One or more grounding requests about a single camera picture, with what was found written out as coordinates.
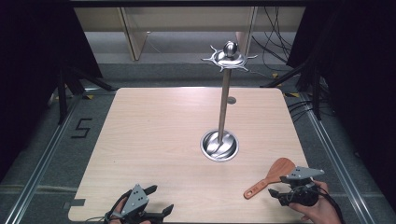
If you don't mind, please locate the black metal stand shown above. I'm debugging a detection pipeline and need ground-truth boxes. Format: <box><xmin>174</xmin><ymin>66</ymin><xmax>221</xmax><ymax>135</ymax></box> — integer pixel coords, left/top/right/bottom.
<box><xmin>260</xmin><ymin>59</ymin><xmax>335</xmax><ymax>121</ymax></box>
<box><xmin>46</xmin><ymin>60</ymin><xmax>118</xmax><ymax>126</ymax></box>

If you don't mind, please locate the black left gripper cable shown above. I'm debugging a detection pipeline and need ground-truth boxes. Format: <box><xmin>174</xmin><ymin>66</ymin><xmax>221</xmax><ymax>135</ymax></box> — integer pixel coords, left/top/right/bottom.
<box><xmin>84</xmin><ymin>189</ymin><xmax>134</xmax><ymax>224</ymax></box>

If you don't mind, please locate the person's right hand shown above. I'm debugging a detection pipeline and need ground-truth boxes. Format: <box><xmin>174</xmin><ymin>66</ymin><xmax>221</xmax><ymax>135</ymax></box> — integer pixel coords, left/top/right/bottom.
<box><xmin>288</xmin><ymin>180</ymin><xmax>344</xmax><ymax>224</ymax></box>

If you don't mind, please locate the light wooden desk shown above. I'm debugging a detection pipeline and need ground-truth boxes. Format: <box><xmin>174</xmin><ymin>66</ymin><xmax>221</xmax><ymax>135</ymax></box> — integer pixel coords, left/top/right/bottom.
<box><xmin>73</xmin><ymin>7</ymin><xmax>307</xmax><ymax>62</ymax></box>

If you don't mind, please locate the person's left hand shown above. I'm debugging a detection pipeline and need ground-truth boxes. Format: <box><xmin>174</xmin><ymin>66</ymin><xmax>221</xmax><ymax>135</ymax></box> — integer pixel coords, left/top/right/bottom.
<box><xmin>107</xmin><ymin>196</ymin><xmax>126</xmax><ymax>224</ymax></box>

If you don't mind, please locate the black tape strip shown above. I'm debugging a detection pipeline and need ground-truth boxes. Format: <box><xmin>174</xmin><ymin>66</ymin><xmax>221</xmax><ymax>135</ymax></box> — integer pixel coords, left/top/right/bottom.
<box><xmin>63</xmin><ymin>198</ymin><xmax>87</xmax><ymax>210</ymax></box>

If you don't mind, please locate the wooden rice spatula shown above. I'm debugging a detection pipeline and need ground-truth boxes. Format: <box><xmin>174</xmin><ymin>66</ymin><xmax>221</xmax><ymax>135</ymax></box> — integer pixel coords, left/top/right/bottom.
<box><xmin>243</xmin><ymin>157</ymin><xmax>297</xmax><ymax>201</ymax></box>

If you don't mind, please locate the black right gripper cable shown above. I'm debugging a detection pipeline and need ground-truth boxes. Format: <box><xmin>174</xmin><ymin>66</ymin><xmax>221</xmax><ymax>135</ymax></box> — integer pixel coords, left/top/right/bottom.
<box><xmin>314</xmin><ymin>183</ymin><xmax>346</xmax><ymax>224</ymax></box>

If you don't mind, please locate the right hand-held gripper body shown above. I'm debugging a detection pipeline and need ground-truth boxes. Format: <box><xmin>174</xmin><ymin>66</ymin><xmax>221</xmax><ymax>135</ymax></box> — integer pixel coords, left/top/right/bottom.
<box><xmin>277</xmin><ymin>166</ymin><xmax>325</xmax><ymax>208</ymax></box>

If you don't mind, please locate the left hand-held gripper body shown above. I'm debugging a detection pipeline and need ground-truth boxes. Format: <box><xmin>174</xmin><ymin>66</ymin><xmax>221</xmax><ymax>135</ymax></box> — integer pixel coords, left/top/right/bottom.
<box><xmin>105</xmin><ymin>184</ymin><xmax>164</xmax><ymax>224</ymax></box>

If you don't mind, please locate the metal utensil rack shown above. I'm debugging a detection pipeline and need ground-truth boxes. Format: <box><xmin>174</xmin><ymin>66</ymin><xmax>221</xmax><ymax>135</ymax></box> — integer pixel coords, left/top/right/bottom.
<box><xmin>199</xmin><ymin>40</ymin><xmax>259</xmax><ymax>163</ymax></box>

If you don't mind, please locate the metal floor rail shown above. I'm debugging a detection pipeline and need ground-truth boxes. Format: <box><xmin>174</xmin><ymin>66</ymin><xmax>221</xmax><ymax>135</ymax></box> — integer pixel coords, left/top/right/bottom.
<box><xmin>2</xmin><ymin>92</ymin><xmax>82</xmax><ymax>224</ymax></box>
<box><xmin>298</xmin><ymin>92</ymin><xmax>389</xmax><ymax>224</ymax></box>

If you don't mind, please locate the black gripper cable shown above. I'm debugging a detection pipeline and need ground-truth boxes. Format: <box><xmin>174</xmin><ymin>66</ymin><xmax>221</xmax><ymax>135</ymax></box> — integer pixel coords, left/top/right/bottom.
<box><xmin>314</xmin><ymin>183</ymin><xmax>346</xmax><ymax>224</ymax></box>
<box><xmin>84</xmin><ymin>189</ymin><xmax>134</xmax><ymax>224</ymax></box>

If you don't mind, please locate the bundle of black cables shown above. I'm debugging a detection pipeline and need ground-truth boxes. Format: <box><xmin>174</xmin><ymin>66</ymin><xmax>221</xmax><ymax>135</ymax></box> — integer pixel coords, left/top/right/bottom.
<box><xmin>250</xmin><ymin>6</ymin><xmax>298</xmax><ymax>64</ymax></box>

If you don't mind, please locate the black curtain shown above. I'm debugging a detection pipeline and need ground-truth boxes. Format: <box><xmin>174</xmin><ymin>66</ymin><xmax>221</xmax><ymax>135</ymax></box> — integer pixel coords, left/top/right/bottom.
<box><xmin>286</xmin><ymin>0</ymin><xmax>396</xmax><ymax>203</ymax></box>
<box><xmin>0</xmin><ymin>0</ymin><xmax>104</xmax><ymax>183</ymax></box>

